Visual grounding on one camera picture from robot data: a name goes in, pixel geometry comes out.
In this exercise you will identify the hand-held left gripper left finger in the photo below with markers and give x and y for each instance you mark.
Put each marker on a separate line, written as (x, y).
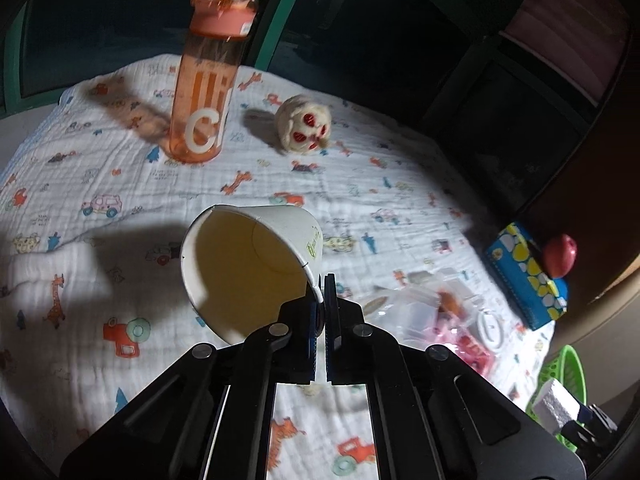
(306, 355)

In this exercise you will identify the pink cloth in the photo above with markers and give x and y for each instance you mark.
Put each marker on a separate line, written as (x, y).
(565, 20)

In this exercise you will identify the white foam block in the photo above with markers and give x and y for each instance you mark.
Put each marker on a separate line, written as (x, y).
(552, 402)

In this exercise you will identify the red apple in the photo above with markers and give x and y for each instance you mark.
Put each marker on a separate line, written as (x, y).
(560, 255)

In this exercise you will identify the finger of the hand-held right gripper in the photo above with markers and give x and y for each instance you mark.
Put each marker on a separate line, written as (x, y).
(582, 440)
(602, 417)

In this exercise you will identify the white plush toy red spots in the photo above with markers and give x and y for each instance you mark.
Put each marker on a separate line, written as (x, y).
(295, 115)

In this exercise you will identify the dark wooden cabinet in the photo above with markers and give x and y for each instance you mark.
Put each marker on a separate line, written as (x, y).
(500, 125)

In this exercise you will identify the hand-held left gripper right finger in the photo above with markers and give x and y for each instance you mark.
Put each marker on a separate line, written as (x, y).
(334, 350)

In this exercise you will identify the green plastic basket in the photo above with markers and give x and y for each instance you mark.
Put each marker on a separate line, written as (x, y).
(560, 365)

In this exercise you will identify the red snack wrapper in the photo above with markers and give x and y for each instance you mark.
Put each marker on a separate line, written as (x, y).
(470, 352)

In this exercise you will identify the green window frame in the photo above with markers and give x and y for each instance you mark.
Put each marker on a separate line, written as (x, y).
(289, 5)

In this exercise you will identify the small clear plastic cup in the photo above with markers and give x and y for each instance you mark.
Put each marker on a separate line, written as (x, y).
(490, 329)

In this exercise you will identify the clear plastic food container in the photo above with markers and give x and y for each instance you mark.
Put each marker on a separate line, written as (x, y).
(425, 320)

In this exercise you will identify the orange bread roll toy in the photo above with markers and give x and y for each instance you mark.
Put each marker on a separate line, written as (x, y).
(450, 302)

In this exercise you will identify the orange plastic water bottle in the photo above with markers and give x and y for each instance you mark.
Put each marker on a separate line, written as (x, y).
(200, 110)

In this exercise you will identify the white paper cup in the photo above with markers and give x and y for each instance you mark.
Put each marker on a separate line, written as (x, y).
(280, 240)

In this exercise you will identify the blue dotted tissue box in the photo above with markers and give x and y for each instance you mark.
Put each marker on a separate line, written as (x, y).
(520, 275)

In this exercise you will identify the white printed blanket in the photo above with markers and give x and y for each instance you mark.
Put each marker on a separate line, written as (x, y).
(100, 170)

